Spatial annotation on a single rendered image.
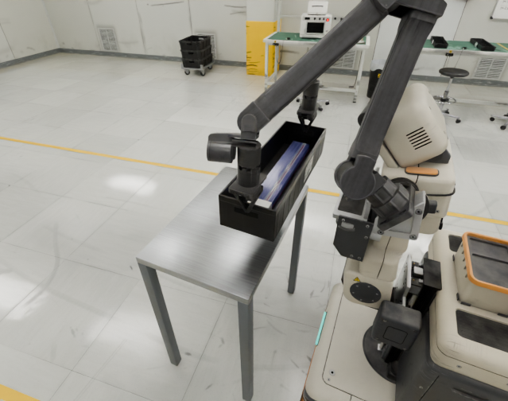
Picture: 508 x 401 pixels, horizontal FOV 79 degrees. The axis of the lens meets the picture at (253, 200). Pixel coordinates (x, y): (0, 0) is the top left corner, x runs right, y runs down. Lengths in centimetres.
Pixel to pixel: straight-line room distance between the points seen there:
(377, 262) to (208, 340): 111
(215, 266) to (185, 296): 97
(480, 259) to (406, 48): 72
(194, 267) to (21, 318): 144
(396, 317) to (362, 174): 56
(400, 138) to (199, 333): 148
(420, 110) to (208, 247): 80
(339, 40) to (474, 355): 88
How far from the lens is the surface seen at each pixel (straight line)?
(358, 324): 166
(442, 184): 86
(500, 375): 116
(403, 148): 85
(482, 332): 115
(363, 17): 75
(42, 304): 236
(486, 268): 119
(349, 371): 154
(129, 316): 207
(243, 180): 76
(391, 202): 75
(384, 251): 109
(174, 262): 115
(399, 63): 75
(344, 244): 102
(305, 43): 498
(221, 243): 119
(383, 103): 74
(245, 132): 70
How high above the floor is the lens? 163
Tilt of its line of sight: 37 degrees down
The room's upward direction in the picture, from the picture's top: straight up
